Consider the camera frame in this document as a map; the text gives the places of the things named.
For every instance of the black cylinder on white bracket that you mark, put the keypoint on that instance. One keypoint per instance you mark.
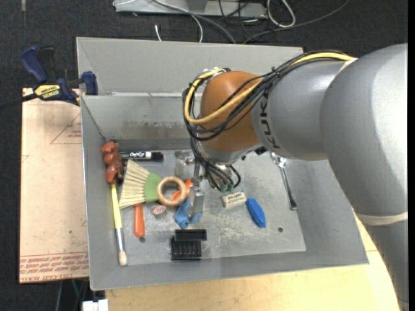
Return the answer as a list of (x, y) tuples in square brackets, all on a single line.
[(259, 151)]

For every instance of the small oval purple badge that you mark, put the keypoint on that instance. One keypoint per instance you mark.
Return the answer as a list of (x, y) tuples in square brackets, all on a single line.
[(159, 210)]

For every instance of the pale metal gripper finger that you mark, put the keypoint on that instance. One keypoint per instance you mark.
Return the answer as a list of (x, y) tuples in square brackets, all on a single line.
[(199, 202), (192, 202)]

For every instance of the red-brown toy animal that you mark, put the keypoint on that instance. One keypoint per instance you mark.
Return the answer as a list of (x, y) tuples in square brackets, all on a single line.
[(111, 164)]

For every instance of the black and white marker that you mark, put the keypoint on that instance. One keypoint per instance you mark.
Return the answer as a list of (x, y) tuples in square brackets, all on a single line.
[(142, 155)]

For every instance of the black ribbed plastic piece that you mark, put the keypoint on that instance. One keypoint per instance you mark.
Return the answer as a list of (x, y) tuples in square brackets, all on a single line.
[(186, 246)]

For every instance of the clear glass shaker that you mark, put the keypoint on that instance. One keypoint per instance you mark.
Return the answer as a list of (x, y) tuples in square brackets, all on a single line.
[(181, 167)]

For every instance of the grey metal bin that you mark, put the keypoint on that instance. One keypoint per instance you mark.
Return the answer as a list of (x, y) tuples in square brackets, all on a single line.
[(227, 238)]

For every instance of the blue boat-shaped toy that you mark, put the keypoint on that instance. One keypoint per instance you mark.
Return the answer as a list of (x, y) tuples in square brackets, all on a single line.
[(256, 212)]

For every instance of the blue crumpled rubber piece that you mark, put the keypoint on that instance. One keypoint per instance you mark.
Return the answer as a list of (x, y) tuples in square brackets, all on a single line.
[(182, 214)]

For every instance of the metal spoon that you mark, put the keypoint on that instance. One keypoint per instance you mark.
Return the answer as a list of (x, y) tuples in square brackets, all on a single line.
[(287, 183)]

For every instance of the straw hand brush, green band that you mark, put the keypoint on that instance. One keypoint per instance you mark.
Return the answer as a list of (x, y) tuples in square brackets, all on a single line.
[(134, 186)]

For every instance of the brown cardboard board, red print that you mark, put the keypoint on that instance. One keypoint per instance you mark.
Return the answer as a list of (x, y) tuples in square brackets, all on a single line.
[(52, 190)]

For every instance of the white eraser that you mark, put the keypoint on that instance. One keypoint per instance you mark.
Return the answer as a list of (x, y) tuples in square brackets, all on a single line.
[(234, 200)]

